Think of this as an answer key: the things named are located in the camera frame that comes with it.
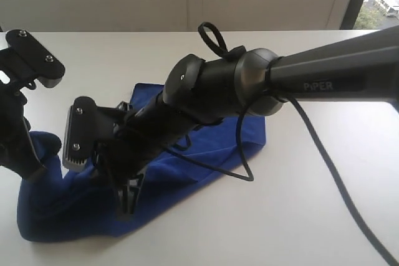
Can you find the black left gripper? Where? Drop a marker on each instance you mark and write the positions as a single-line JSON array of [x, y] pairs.
[[17, 150]]

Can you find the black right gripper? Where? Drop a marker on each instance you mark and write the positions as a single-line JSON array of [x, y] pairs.
[[137, 139]]

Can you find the blue microfiber towel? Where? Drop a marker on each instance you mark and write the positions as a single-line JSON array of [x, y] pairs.
[[63, 207]]

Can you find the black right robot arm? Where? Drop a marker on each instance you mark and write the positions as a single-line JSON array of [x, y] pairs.
[[200, 93]]

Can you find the white bus outside window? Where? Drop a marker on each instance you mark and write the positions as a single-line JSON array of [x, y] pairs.
[[389, 8]]

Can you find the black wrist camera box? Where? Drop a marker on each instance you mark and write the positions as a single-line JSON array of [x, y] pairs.
[[44, 65], [87, 124]]

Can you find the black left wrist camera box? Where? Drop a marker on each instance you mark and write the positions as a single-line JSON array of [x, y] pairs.
[[44, 65]]

